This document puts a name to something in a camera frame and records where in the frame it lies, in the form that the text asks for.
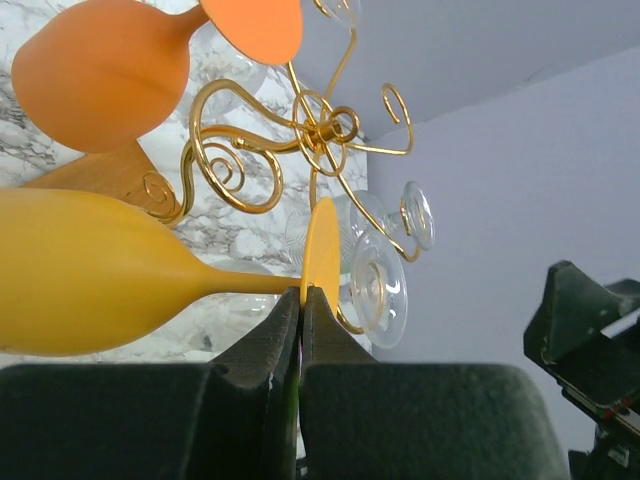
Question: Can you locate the gold wire glass rack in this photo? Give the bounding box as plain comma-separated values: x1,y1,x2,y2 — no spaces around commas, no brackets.
22,0,424,336

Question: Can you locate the clear stemmed wine glass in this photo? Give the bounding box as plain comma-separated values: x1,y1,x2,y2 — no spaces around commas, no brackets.
176,1,362,127

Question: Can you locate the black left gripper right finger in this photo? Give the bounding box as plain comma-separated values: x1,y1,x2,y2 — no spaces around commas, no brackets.
299,288,569,479

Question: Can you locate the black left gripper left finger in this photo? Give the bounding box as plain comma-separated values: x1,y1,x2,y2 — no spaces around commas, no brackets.
1,288,300,479

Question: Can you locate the orange plastic goblet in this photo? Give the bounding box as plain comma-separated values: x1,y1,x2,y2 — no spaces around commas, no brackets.
11,1,303,153

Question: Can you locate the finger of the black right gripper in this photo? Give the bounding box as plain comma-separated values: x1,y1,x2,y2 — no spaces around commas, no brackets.
523,260,639,367

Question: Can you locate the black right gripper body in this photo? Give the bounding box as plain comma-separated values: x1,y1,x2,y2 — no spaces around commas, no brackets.
549,321,639,479

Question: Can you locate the yellow plastic goblet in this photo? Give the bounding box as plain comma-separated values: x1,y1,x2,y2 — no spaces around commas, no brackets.
1,188,340,356

